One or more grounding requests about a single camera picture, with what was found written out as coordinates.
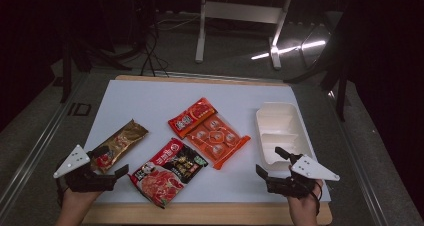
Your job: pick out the person's right hand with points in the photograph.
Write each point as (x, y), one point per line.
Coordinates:
(301, 206)

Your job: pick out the white plastic container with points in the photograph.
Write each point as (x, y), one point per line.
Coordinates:
(280, 119)

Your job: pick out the red seasoning packet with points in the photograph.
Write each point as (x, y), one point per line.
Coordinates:
(193, 117)

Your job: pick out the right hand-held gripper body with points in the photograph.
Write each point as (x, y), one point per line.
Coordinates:
(311, 169)

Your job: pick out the white table sheet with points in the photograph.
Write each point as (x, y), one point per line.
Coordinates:
(150, 99)

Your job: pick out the clear orange packet of blocks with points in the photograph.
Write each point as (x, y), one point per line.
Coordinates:
(216, 141)

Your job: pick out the white metal desk frame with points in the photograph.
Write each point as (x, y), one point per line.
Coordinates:
(240, 12)

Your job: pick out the gold brown seasoning packet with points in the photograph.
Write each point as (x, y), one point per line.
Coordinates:
(123, 137)

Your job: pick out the black floor bracket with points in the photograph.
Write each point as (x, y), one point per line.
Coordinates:
(80, 109)

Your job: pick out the black stand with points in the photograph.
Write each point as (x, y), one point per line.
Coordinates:
(341, 86)
(66, 69)

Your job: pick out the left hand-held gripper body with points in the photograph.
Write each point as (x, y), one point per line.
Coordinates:
(71, 162)

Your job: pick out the person's left hand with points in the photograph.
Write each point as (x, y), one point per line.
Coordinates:
(78, 201)

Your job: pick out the red and black soup packet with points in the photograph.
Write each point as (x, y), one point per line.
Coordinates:
(166, 181)

